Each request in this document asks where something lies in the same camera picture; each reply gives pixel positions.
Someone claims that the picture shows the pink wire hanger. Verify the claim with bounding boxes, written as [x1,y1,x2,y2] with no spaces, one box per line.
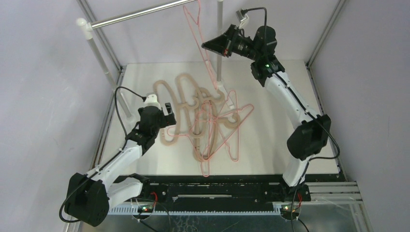
[193,98,220,177]
[208,90,254,162]
[160,101,214,145]
[183,0,219,90]

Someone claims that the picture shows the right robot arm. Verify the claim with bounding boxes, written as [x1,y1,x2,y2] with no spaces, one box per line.
[201,25,331,201]

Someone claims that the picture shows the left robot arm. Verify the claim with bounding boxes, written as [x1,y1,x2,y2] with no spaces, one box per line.
[59,99,176,227]

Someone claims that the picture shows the beige hanger middle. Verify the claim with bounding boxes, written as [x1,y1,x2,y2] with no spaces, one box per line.
[174,72,226,139]

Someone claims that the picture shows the beige hanger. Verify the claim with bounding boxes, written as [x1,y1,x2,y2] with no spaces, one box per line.
[174,72,226,139]
[190,87,242,162]
[153,80,181,146]

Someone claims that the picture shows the beige hanger left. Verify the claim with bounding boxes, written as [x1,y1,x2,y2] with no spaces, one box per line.
[153,80,181,146]

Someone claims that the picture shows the beige hanger right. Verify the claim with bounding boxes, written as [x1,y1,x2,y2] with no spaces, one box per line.
[190,87,242,162]

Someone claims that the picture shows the left circuit board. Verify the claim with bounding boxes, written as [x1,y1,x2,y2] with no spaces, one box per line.
[137,205,155,215]

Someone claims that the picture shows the circuit board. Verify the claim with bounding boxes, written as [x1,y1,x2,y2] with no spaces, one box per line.
[137,205,155,215]
[280,206,299,220]

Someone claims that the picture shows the metal clothes rack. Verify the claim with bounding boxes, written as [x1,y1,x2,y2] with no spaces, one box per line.
[76,0,233,109]

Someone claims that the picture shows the right circuit board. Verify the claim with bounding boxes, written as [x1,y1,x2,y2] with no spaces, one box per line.
[280,206,299,220]

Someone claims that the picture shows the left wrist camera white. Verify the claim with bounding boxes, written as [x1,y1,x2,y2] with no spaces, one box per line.
[144,93,161,110]

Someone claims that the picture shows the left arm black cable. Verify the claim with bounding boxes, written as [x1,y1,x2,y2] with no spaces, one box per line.
[114,85,147,137]

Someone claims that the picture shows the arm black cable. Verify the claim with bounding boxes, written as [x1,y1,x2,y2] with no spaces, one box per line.
[242,7,341,193]
[114,85,147,137]

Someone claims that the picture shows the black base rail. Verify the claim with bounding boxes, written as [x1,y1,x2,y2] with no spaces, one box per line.
[114,174,347,213]

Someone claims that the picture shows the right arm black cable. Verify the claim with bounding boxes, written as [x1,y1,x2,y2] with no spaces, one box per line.
[242,7,341,193]

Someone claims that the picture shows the aluminium frame structure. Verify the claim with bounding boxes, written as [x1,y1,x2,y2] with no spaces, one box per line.
[62,0,374,232]

